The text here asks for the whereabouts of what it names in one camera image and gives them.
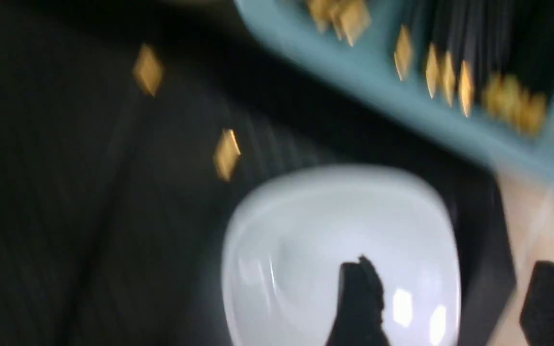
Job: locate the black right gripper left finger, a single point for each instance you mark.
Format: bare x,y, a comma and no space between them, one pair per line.
360,306

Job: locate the blue chopstick bin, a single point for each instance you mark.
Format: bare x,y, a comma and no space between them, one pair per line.
366,71

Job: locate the black serving tray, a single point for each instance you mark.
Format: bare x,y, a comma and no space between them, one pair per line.
65,72

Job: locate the pile of black chopsticks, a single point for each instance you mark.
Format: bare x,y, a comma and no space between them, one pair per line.
495,56

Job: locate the white square dish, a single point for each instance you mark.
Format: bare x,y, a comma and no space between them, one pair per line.
287,239

